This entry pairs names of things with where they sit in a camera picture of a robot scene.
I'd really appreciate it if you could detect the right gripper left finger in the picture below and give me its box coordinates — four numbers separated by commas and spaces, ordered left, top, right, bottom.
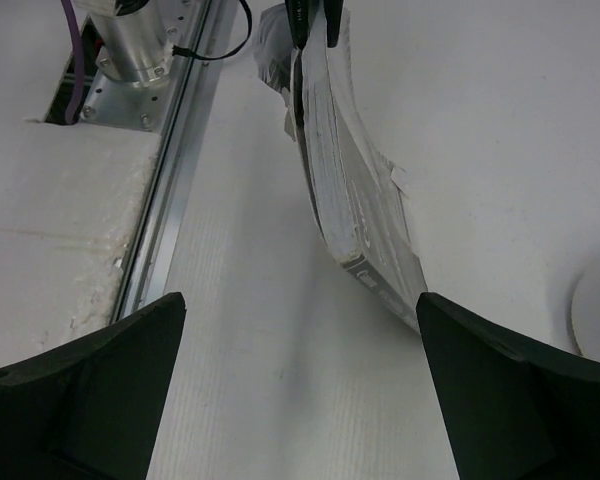
0, 293, 186, 479

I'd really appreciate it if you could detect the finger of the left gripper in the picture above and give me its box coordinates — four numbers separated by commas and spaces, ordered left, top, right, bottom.
284, 0, 312, 49
323, 0, 344, 48

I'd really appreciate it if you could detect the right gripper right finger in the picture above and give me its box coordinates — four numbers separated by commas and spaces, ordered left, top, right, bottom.
416, 293, 600, 479

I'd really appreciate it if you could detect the grey booklet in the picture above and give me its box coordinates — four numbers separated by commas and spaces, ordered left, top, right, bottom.
254, 4, 427, 329

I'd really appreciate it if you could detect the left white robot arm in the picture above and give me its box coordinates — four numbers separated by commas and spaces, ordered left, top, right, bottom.
66, 1, 344, 88

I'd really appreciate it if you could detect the white round desk organizer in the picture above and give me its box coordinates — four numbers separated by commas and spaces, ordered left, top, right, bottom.
571, 259, 600, 362

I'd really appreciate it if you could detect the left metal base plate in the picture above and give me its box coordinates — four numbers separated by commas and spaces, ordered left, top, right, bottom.
82, 9, 204, 133

